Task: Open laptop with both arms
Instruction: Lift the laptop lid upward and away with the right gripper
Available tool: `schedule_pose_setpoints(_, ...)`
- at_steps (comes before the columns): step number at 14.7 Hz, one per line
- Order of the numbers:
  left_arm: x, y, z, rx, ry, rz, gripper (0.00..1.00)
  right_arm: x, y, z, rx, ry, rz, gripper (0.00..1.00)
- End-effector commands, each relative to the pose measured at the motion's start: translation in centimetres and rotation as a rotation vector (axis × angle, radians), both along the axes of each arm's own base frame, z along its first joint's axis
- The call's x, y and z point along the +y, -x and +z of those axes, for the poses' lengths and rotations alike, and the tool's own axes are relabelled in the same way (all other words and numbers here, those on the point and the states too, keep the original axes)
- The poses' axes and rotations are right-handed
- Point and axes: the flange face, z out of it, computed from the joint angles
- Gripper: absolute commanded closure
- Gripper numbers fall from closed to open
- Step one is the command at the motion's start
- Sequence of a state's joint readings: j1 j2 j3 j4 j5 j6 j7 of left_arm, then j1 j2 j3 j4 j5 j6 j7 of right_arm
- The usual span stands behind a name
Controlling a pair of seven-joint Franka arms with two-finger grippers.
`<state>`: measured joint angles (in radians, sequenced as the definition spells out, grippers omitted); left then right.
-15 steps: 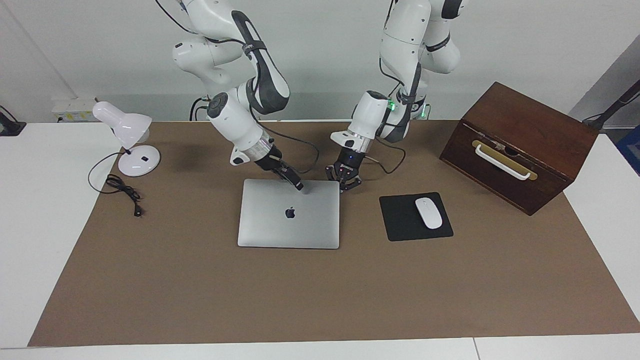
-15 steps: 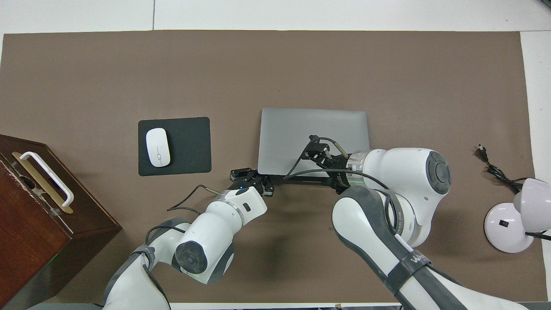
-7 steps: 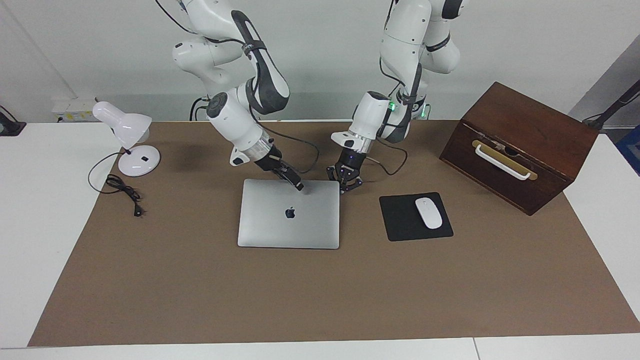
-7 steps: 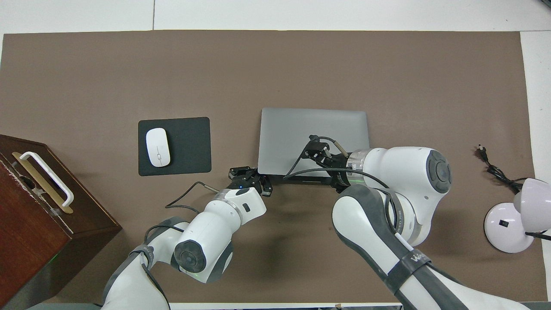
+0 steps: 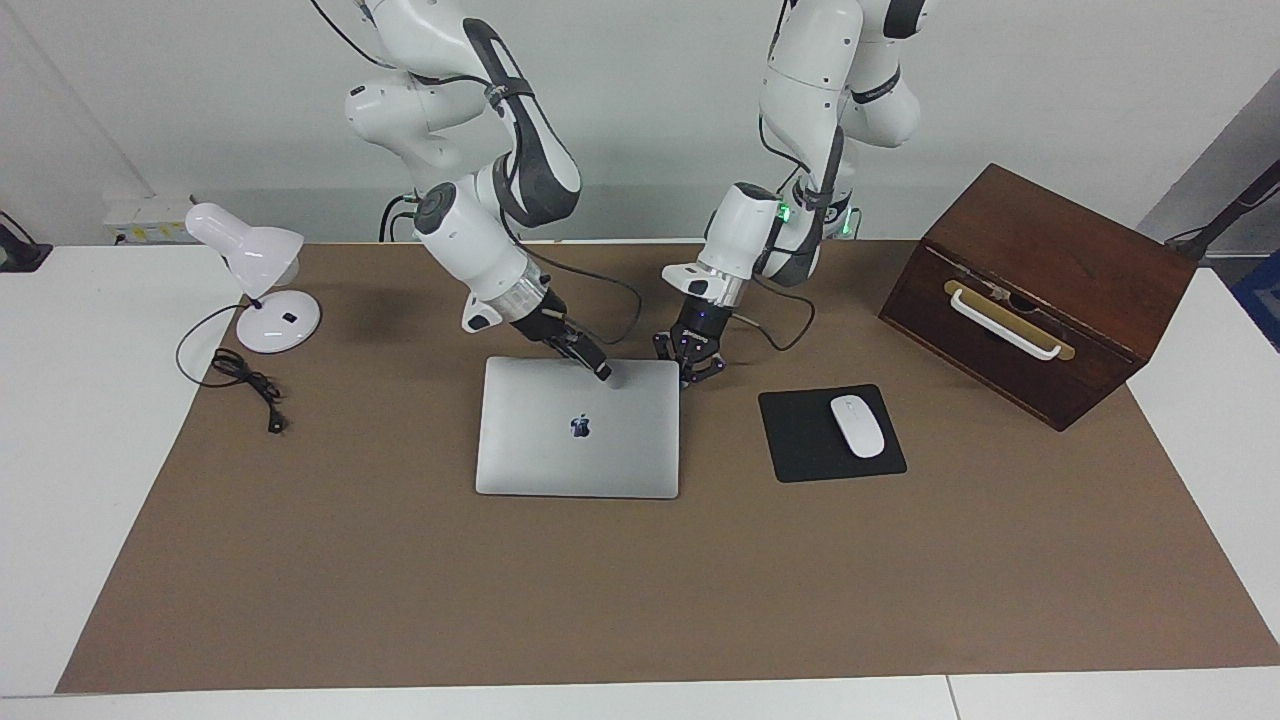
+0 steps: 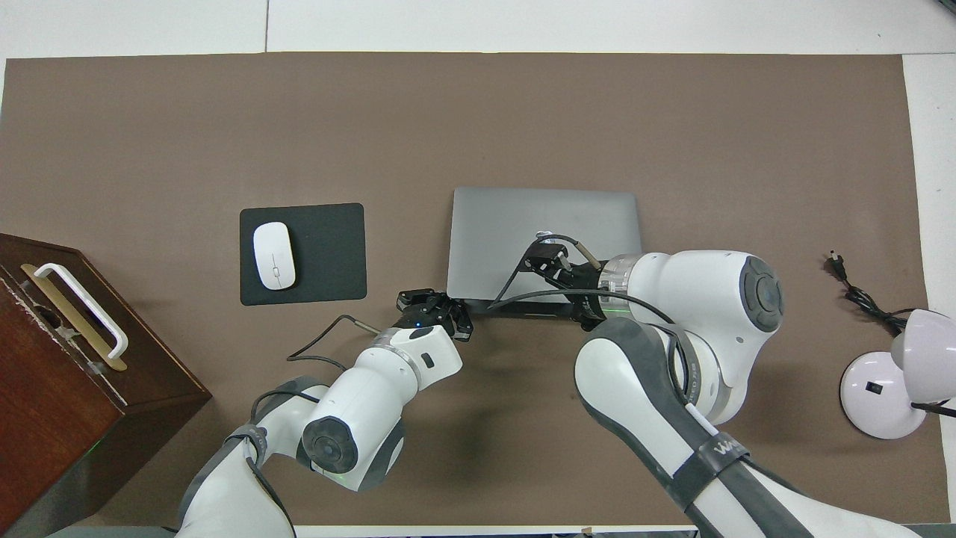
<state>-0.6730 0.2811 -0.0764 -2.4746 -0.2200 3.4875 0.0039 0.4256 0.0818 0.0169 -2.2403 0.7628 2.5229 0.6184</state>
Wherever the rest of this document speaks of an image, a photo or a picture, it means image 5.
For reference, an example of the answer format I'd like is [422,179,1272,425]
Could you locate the blue plastic object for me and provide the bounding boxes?
[1230,250,1280,351]

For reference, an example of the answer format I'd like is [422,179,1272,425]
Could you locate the dark brown wooden box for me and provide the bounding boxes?
[878,163,1199,432]

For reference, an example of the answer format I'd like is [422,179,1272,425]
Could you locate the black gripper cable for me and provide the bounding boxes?
[505,235,644,351]
[735,275,816,353]

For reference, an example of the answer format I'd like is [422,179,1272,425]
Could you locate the black camera stand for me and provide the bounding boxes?
[0,212,53,273]
[1163,158,1280,263]

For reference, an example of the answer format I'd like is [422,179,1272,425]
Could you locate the black mouse pad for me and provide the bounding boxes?
[757,384,908,484]

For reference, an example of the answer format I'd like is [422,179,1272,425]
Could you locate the brown table mat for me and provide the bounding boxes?
[55,240,1280,694]

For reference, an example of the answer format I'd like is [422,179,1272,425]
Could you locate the white box handle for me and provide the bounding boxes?
[948,288,1063,361]

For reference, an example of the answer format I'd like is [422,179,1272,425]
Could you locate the silver grey laptop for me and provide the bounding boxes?
[474,356,682,500]

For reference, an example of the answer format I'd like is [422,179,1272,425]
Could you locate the white computer mouse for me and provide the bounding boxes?
[830,395,887,460]

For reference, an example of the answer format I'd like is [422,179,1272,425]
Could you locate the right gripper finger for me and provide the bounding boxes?
[568,330,613,378]
[556,342,606,384]

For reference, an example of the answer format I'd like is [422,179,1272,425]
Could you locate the white power strip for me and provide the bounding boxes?
[103,195,196,246]

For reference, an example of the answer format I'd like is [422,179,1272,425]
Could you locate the white desk lamp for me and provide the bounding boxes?
[184,202,323,355]

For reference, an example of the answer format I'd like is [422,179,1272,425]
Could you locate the brass handle plate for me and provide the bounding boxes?
[943,279,1077,362]

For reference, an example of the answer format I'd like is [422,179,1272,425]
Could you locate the black lamp power cord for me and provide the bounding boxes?
[175,303,288,436]

